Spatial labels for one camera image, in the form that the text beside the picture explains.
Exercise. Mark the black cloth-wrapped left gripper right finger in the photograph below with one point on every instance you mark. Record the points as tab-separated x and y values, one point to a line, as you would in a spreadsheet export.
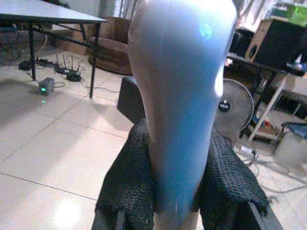
230	177

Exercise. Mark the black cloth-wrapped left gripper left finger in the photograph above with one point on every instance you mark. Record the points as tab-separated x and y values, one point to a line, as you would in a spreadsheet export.
127	167

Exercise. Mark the white floor fan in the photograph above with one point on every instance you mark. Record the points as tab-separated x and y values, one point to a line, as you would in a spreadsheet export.
237	107

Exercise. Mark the white power adapter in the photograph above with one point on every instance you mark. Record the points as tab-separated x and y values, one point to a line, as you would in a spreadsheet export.
248	151

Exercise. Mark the bin with blue bag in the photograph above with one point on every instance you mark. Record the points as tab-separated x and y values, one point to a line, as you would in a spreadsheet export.
293	141

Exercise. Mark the white metal shelf rack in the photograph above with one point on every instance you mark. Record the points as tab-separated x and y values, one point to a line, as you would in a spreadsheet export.
271	105

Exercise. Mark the black round disc device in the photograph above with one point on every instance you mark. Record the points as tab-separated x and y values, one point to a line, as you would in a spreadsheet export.
73	77

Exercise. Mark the small grey box green light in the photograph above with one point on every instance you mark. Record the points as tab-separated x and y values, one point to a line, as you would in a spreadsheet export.
46	86

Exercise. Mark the black router with antennas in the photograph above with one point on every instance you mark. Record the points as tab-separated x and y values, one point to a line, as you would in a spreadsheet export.
63	69

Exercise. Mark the black desk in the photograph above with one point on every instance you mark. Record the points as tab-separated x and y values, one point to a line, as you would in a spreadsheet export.
263	63

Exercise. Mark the brown round armchair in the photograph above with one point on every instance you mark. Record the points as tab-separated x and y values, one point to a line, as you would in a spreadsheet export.
112	48

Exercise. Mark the black power strip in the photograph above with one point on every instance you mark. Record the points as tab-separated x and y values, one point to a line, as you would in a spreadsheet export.
46	62

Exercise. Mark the wooden speaker black front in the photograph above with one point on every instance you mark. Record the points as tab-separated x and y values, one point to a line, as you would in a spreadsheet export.
275	43

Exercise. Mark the black power adapter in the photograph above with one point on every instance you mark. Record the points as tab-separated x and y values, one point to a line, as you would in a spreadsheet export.
24	65

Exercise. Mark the grey folding table black legs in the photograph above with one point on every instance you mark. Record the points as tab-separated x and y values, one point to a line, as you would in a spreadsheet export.
45	14

